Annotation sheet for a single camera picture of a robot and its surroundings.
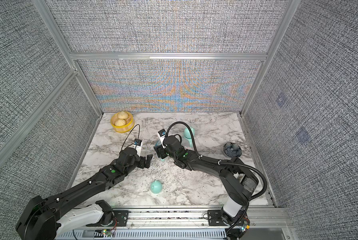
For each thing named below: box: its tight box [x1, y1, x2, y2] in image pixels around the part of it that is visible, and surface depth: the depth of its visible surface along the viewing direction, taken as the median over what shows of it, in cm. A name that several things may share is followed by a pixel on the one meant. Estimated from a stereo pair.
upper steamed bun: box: [117, 111, 129, 119], surface depth 112 cm
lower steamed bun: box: [115, 119, 126, 126], surface depth 108 cm
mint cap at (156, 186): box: [150, 180, 163, 194], surface depth 82 cm
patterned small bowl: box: [223, 142, 242, 158], surface depth 97 cm
